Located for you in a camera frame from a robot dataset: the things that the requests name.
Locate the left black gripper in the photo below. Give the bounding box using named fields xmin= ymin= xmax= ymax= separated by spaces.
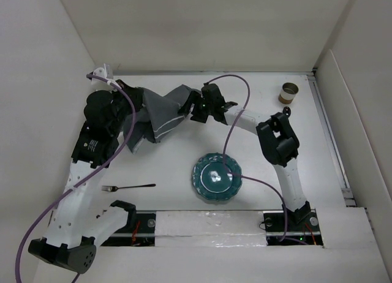
xmin=105 ymin=80 xmax=144 ymax=136

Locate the purple cable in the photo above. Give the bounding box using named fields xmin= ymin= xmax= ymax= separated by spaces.
xmin=14 ymin=74 xmax=137 ymax=283
xmin=208 ymin=74 xmax=310 ymax=246

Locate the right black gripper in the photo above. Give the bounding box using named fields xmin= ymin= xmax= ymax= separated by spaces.
xmin=178 ymin=90 xmax=214 ymax=123

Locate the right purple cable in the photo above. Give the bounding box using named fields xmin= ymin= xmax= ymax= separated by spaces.
xmin=208 ymin=74 xmax=310 ymax=246

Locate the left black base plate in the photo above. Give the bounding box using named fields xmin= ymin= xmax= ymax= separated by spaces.
xmin=102 ymin=211 xmax=156 ymax=247

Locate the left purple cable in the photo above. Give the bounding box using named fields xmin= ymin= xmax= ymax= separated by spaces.
xmin=14 ymin=74 xmax=137 ymax=283

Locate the black spoon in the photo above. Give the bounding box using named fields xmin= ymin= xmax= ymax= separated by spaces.
xmin=283 ymin=107 xmax=292 ymax=117

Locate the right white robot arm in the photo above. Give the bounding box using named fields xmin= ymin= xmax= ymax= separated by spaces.
xmin=178 ymin=83 xmax=311 ymax=230

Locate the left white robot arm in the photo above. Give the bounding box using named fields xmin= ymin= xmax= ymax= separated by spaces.
xmin=28 ymin=81 xmax=143 ymax=274

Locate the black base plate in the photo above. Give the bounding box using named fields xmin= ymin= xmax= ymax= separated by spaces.
xmin=102 ymin=211 xmax=156 ymax=247
xmin=259 ymin=209 xmax=323 ymax=246

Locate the brown paper cup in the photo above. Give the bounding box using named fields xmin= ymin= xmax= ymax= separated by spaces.
xmin=278 ymin=82 xmax=299 ymax=105

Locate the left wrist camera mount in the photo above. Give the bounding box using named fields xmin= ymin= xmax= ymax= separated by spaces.
xmin=86 ymin=64 xmax=113 ymax=91

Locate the teal ceramic plate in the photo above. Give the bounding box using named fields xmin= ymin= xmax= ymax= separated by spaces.
xmin=191 ymin=153 xmax=243 ymax=202

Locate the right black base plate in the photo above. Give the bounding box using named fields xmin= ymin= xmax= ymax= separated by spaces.
xmin=259 ymin=209 xmax=323 ymax=246

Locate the silver fork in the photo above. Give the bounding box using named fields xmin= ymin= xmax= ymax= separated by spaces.
xmin=101 ymin=184 xmax=156 ymax=192

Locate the grey cloth placemat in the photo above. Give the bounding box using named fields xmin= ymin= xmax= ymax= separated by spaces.
xmin=123 ymin=85 xmax=194 ymax=154

